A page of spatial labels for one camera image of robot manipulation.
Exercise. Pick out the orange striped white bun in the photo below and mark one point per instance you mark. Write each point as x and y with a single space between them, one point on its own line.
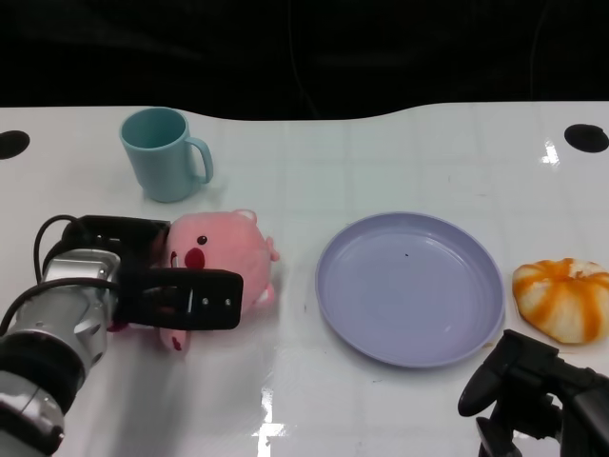
561 300

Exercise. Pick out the lilac plastic plate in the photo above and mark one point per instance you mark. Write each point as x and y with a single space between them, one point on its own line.
409 295

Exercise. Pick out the black table grommet hole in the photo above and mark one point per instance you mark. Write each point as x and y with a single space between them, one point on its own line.
12 144
587 138

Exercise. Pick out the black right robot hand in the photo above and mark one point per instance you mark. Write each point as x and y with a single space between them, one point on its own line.
528 376

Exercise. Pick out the pink plush beaver doll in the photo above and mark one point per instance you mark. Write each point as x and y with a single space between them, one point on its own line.
228 240

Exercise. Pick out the teal plastic mug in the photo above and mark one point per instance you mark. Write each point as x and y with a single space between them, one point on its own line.
162 164

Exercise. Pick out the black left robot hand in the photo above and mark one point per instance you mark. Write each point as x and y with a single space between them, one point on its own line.
209 300

